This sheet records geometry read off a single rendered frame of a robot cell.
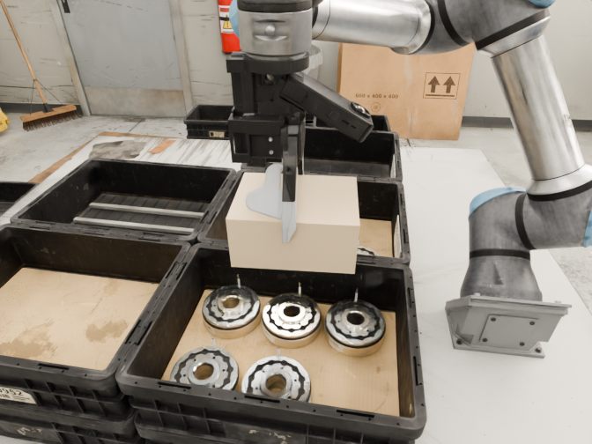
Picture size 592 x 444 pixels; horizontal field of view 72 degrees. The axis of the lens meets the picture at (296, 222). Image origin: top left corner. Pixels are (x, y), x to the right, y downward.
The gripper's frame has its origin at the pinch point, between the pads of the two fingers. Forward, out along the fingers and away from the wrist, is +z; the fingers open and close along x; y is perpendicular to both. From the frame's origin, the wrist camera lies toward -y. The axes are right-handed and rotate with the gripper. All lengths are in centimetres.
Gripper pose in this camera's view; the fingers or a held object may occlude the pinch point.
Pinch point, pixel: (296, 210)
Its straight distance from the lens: 54.9
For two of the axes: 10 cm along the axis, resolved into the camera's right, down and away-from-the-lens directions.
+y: -10.0, -0.5, 0.7
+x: -0.8, 5.7, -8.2
